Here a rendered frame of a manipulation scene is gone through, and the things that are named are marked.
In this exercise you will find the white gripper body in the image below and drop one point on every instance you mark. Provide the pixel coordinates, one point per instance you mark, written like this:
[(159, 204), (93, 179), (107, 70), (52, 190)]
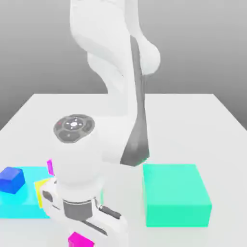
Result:
[(113, 229)]

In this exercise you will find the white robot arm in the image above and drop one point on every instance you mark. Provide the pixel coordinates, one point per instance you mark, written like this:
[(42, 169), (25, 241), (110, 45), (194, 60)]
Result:
[(108, 57)]

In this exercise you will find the small magenta cube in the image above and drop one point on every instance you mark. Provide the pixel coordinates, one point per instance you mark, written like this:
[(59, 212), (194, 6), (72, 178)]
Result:
[(50, 167), (79, 241)]

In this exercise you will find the small yellow cube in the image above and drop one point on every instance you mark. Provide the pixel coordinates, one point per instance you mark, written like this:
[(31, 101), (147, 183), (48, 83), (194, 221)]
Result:
[(39, 190)]

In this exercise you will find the small blue cube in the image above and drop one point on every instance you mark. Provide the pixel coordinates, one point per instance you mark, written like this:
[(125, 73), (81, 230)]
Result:
[(11, 179)]

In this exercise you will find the large turquoise box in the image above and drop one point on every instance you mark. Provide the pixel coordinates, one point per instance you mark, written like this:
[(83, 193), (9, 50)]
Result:
[(173, 193)]

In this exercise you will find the large cyan box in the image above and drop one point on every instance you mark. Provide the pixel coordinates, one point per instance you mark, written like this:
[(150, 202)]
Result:
[(25, 210)]

